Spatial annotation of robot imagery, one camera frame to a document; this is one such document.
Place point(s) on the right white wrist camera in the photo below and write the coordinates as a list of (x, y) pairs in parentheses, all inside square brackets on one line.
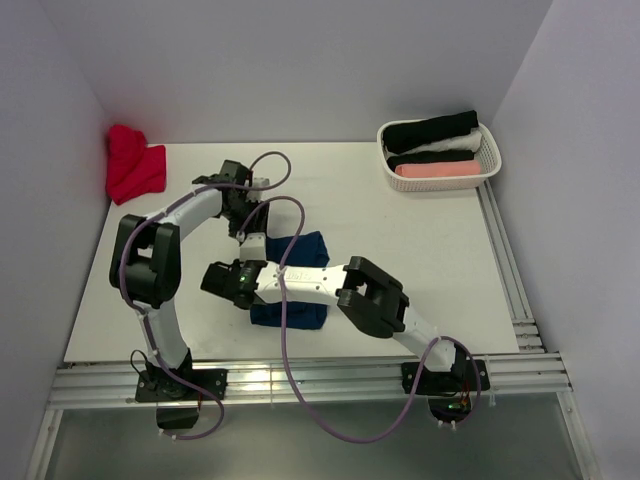
[(252, 246)]

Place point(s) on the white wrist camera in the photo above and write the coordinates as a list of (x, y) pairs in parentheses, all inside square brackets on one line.
[(252, 246), (260, 184)]

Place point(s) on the blue Mickey Mouse t-shirt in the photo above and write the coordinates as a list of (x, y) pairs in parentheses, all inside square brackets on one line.
[(309, 251)]

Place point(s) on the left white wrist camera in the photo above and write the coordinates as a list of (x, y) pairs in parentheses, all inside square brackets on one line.
[(260, 184)]

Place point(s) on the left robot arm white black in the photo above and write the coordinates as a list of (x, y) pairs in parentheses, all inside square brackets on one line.
[(146, 265)]

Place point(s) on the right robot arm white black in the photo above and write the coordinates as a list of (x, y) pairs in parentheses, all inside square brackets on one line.
[(372, 300)]

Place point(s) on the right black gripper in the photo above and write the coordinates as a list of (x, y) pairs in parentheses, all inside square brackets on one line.
[(238, 265)]

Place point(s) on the black rolled shirt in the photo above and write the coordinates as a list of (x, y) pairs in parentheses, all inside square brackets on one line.
[(402, 137), (429, 157)]

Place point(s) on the white plastic basket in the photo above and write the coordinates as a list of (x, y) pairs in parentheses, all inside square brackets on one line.
[(488, 156)]

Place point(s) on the lower black rolled shirt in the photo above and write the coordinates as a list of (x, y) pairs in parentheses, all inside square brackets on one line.
[(429, 157)]

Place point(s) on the pink rolled shirt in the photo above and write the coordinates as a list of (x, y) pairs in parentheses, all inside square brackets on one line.
[(439, 169)]

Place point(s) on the white rolled shirt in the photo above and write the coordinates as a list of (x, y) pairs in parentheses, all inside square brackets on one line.
[(469, 142)]

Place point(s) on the red t-shirt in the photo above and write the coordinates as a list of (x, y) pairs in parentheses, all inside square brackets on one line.
[(133, 167)]

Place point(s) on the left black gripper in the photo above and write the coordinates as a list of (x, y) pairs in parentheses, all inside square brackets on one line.
[(258, 222)]

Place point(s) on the top black rolled shirt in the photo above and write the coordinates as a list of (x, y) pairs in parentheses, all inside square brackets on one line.
[(402, 137)]

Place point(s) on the aluminium rail frame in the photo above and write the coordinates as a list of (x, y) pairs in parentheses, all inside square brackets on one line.
[(533, 370)]

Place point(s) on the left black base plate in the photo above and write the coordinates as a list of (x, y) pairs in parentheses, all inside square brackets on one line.
[(210, 382)]

